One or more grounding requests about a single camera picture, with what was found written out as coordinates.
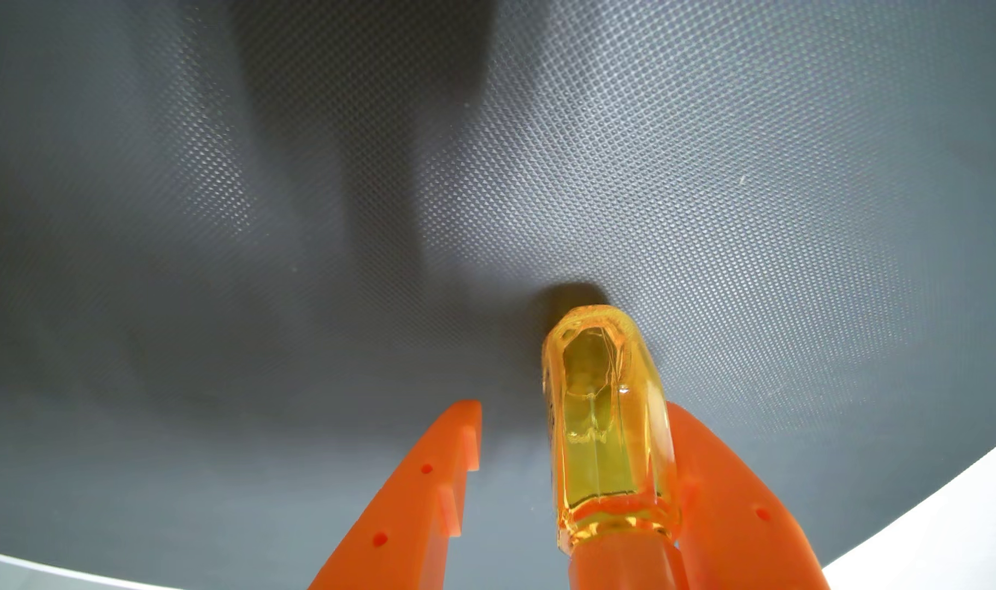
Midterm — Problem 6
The yellow eyedrops bottle orange cap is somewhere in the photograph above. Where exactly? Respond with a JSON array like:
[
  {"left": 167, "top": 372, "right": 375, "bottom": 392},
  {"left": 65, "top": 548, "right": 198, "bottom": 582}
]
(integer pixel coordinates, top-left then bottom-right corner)
[{"left": 542, "top": 305, "right": 691, "bottom": 590}]

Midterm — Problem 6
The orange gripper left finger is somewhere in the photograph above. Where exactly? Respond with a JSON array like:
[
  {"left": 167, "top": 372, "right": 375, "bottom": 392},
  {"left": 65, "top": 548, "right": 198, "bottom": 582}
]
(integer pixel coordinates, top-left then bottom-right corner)
[{"left": 309, "top": 400, "right": 483, "bottom": 590}]

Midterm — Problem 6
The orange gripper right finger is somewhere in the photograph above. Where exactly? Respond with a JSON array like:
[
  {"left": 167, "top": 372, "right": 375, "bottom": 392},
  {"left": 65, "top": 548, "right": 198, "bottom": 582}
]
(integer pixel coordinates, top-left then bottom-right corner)
[{"left": 665, "top": 402, "right": 830, "bottom": 590}]

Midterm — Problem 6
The grey textured mat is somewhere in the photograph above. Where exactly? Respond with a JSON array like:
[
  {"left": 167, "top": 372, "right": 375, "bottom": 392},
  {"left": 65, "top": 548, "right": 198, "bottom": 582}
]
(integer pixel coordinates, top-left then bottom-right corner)
[{"left": 0, "top": 0, "right": 996, "bottom": 590}]

